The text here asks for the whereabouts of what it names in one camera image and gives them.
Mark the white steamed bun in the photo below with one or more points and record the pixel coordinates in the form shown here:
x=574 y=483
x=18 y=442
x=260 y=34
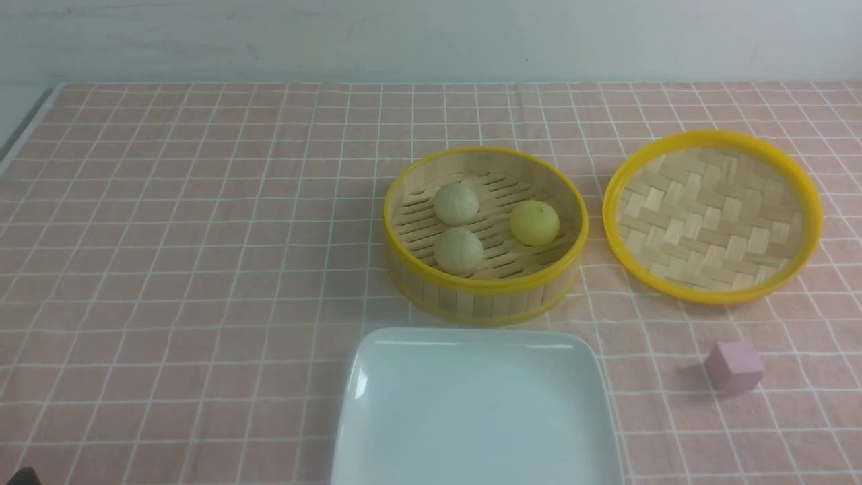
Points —
x=458 y=251
x=455 y=204

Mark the yellow steamed bun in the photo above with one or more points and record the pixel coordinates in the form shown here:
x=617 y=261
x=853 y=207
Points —
x=534 y=223

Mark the yellow bamboo steamer lid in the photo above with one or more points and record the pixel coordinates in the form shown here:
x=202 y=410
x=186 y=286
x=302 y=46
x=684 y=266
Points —
x=712 y=217

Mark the white square plate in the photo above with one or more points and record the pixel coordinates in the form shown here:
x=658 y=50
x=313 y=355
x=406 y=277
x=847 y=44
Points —
x=475 y=406

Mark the yellow bamboo steamer basket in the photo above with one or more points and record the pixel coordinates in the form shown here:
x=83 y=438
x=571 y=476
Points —
x=514 y=282

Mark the pink checkered tablecloth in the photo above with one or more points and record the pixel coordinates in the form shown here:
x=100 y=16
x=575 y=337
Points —
x=187 y=271

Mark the pink cube block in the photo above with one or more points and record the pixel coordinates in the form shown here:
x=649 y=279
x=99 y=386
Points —
x=734 y=367

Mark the dark object bottom left corner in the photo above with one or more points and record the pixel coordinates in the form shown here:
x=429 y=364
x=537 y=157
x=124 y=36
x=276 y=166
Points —
x=25 y=476

